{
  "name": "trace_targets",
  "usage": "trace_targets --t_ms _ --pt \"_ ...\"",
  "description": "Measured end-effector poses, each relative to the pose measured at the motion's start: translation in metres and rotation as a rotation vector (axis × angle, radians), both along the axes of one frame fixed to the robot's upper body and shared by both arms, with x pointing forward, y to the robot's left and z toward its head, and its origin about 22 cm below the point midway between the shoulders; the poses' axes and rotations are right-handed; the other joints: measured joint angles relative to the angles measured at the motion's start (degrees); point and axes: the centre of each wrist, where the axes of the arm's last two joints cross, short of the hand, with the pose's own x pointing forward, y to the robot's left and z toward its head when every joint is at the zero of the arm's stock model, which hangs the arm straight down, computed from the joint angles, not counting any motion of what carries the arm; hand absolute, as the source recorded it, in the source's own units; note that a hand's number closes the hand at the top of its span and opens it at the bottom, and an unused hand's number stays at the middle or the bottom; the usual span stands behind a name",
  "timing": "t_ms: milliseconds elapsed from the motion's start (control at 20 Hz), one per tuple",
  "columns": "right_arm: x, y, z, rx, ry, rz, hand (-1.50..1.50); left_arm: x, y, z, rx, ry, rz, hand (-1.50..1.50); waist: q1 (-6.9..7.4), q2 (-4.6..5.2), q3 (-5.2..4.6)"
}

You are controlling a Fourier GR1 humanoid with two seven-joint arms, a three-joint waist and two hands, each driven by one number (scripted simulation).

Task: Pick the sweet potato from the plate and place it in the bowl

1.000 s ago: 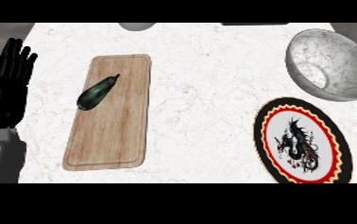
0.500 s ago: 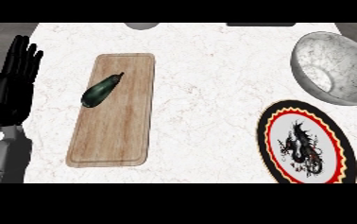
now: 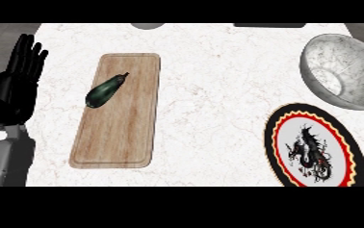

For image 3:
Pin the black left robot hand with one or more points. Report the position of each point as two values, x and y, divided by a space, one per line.
18 78

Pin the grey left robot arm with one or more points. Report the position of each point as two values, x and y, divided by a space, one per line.
12 155

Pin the wooden cutting board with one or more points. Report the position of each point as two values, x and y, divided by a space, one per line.
118 116

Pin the dark grey flat object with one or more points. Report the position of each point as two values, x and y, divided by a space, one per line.
269 25

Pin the grey rounded object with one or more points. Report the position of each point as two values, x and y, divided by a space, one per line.
148 25

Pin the grey marbled bowl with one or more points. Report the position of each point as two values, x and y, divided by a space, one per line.
337 71

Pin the dark green eggplant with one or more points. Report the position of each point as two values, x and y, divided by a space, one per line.
102 91

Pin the black red dragon plate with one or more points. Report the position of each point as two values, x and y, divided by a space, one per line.
312 148

